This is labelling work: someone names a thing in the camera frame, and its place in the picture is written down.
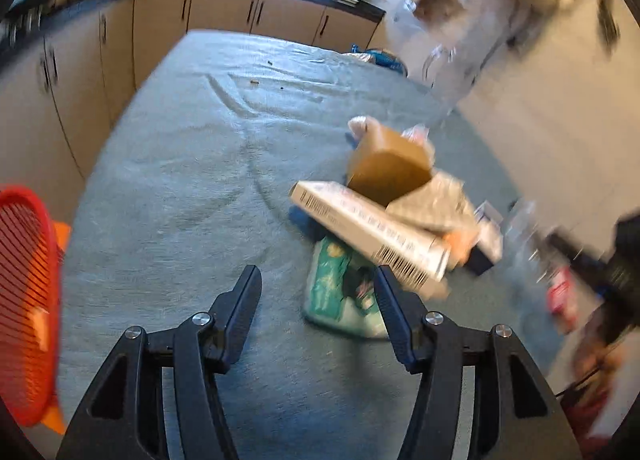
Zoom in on blue white medicine box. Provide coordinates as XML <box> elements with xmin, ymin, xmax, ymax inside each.
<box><xmin>464</xmin><ymin>201</ymin><xmax>503</xmax><ymax>276</ymax></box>

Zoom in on green cartoon tissue pack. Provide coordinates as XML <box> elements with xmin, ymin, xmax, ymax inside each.
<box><xmin>303</xmin><ymin>237</ymin><xmax>388</xmax><ymax>340</ymax></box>

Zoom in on long white barcode box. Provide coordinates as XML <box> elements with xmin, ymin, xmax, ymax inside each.
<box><xmin>290</xmin><ymin>180</ymin><xmax>450</xmax><ymax>301</ymax></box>

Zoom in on clear plastic wrapper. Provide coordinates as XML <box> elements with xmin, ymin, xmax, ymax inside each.
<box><xmin>503</xmin><ymin>199</ymin><xmax>578</xmax><ymax>334</ymax></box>

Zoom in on beige kitchen base cabinets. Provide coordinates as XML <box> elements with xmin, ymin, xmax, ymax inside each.
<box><xmin>1</xmin><ymin>0</ymin><xmax>378</xmax><ymax>222</ymax></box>

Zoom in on orange paper package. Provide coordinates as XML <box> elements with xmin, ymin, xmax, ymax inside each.
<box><xmin>442</xmin><ymin>228</ymin><xmax>480</xmax><ymax>270</ymax></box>

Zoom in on white crumpled plastic bag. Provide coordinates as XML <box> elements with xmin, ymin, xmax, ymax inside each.
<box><xmin>386</xmin><ymin>170</ymin><xmax>478</xmax><ymax>235</ymax></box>

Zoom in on red plastic mesh basket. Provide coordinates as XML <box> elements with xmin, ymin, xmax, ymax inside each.
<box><xmin>1</xmin><ymin>186</ymin><xmax>72</xmax><ymax>435</ymax></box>

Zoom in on grey-green table cloth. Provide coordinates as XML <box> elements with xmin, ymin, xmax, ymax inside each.
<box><xmin>58</xmin><ymin>29</ymin><xmax>566</xmax><ymax>460</ymax></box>

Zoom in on brown rounded plastic box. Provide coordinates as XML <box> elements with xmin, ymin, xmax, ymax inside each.
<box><xmin>347</xmin><ymin>124</ymin><xmax>432</xmax><ymax>208</ymax></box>

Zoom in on pink white wrapper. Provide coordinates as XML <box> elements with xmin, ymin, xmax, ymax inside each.
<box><xmin>347</xmin><ymin>116</ymin><xmax>435</xmax><ymax>164</ymax></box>

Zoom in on clear glass pitcher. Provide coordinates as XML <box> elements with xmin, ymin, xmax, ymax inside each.
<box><xmin>421</xmin><ymin>0</ymin><xmax>520</xmax><ymax>110</ymax></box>

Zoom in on blue plastic bag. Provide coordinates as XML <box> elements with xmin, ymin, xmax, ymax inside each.
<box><xmin>347</xmin><ymin>44</ymin><xmax>408</xmax><ymax>78</ymax></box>

